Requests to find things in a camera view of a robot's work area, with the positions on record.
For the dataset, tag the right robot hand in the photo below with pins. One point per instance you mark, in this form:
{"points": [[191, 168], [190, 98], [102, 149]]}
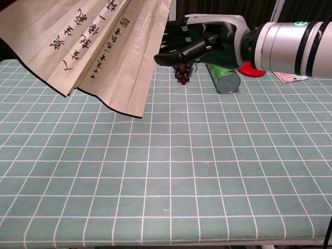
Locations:
{"points": [[207, 44]]}

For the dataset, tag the paper folding fan red ribs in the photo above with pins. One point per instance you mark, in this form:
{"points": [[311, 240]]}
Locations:
{"points": [[88, 52]]}

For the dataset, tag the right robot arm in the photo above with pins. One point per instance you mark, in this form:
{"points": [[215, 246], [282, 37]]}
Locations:
{"points": [[293, 49]]}

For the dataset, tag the dark red grape bunch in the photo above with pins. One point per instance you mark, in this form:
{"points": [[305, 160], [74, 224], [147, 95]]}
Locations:
{"points": [[182, 72]]}

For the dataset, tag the green chips can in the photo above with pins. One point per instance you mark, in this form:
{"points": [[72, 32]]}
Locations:
{"points": [[225, 77]]}

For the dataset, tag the dark corrugated curtain panel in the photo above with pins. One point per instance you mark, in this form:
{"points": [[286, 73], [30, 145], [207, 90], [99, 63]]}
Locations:
{"points": [[233, 7], [307, 11]]}

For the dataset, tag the red round disc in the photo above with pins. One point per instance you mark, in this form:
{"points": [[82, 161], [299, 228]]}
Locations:
{"points": [[251, 70]]}

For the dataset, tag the pink white paper card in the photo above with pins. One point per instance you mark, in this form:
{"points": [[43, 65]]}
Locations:
{"points": [[290, 76]]}

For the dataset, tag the green checkered tablecloth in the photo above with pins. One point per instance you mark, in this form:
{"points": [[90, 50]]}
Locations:
{"points": [[166, 160]]}

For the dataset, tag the white frame post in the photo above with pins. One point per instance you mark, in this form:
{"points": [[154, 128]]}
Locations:
{"points": [[275, 10]]}

